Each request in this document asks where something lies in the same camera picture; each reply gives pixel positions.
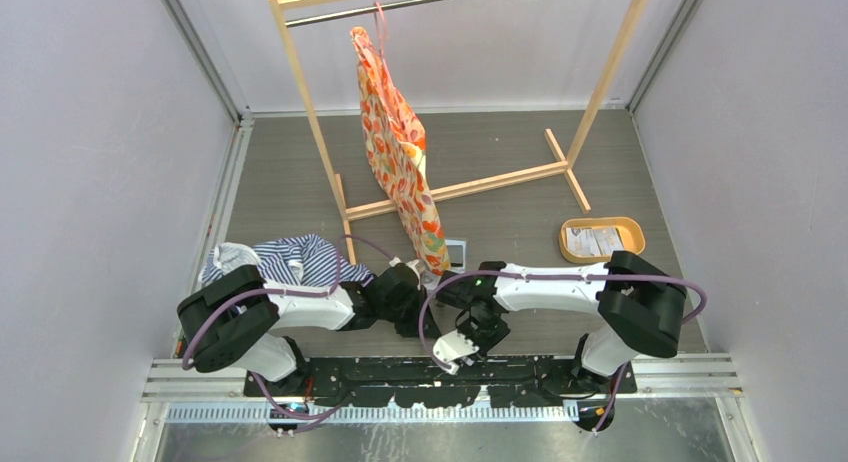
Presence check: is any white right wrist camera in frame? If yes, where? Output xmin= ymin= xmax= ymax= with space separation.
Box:
xmin=432 ymin=330 xmax=479 ymax=375

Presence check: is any lower silver VIP card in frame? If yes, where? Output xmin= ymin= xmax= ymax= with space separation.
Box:
xmin=593 ymin=226 xmax=625 ymax=256

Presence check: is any pink wire hanger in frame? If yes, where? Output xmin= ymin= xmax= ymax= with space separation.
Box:
xmin=374 ymin=1 xmax=388 ymax=63

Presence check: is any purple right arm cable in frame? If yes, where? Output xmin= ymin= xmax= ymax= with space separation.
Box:
xmin=417 ymin=269 xmax=709 ymax=434

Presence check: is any orange floral garment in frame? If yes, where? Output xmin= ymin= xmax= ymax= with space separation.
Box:
xmin=350 ymin=27 xmax=451 ymax=275

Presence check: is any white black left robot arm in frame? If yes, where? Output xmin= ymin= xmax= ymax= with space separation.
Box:
xmin=177 ymin=264 xmax=441 ymax=396

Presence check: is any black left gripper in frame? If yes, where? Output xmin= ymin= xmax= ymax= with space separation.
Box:
xmin=379 ymin=284 xmax=439 ymax=338

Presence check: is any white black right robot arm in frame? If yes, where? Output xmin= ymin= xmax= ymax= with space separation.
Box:
xmin=430 ymin=251 xmax=692 ymax=393

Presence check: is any wooden clothes rack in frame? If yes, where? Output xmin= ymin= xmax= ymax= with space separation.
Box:
xmin=265 ymin=0 xmax=657 ymax=266

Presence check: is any blue white striped shirt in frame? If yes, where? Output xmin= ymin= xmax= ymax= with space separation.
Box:
xmin=198 ymin=234 xmax=374 ymax=287

